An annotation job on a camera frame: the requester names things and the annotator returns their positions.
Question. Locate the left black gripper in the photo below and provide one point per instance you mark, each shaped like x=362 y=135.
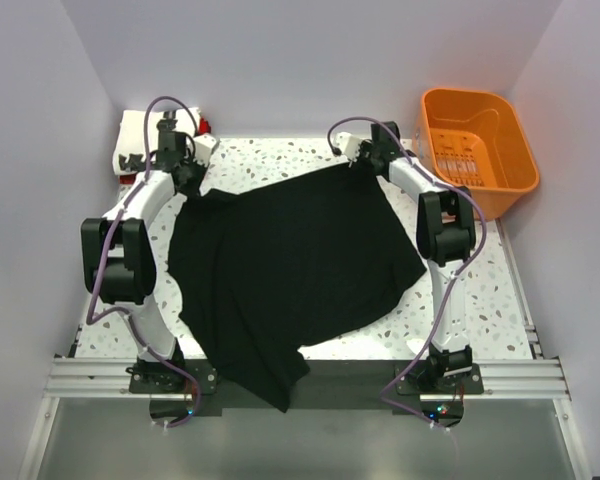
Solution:
x=193 y=191

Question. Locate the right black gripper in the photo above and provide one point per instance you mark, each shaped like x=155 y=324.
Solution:
x=364 y=146

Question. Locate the black t shirt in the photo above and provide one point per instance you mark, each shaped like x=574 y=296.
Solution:
x=287 y=265

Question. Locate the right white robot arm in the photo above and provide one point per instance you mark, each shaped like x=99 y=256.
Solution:
x=445 y=238

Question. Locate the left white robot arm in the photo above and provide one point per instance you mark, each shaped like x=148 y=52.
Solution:
x=118 y=263

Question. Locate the folded red t shirt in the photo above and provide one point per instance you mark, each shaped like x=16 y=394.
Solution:
x=202 y=127

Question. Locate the folded white printed t shirt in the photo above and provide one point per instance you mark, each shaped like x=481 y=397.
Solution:
x=130 y=139

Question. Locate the orange plastic basket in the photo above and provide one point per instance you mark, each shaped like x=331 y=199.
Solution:
x=474 y=139

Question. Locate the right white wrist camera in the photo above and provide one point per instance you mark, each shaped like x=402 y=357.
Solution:
x=347 y=145

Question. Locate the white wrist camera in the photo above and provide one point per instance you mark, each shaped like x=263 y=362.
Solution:
x=204 y=147
x=347 y=145

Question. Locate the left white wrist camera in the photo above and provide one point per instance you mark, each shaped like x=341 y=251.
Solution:
x=204 y=147

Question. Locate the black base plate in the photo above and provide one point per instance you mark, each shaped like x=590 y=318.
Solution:
x=330 y=385

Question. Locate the aluminium rail frame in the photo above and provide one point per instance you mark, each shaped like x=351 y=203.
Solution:
x=510 y=357

